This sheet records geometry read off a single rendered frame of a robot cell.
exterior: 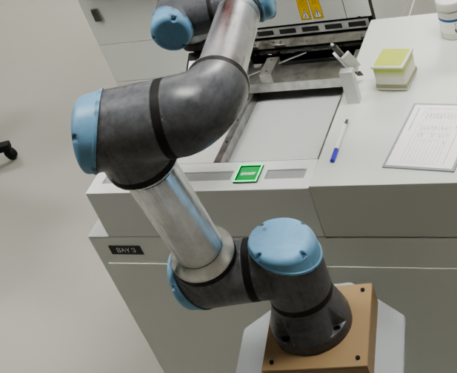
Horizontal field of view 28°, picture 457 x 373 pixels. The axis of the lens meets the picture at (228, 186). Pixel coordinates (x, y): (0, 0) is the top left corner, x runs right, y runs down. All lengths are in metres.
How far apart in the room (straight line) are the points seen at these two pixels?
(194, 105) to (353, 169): 0.70
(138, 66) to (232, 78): 1.40
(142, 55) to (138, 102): 1.39
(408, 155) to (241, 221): 0.40
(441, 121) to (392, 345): 0.50
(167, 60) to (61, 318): 1.17
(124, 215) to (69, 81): 2.69
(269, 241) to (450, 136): 0.51
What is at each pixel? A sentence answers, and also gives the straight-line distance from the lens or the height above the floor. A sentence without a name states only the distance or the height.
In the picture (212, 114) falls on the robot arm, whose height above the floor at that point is 1.46.
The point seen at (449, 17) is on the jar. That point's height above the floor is 1.03.
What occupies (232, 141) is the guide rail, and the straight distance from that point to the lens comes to 2.27.
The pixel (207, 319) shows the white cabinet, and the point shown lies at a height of 0.53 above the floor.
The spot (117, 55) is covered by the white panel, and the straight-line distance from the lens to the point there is 2.66.
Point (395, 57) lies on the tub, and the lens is 2.03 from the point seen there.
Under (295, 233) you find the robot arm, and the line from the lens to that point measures 1.55.
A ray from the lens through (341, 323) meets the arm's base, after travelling 1.66.
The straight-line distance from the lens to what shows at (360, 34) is 2.35.
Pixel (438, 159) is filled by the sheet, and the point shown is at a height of 0.97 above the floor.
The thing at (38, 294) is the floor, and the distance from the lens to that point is 3.51.
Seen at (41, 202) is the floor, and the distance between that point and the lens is 3.97.
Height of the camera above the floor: 2.11
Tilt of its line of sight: 36 degrees down
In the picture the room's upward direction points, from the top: 22 degrees counter-clockwise
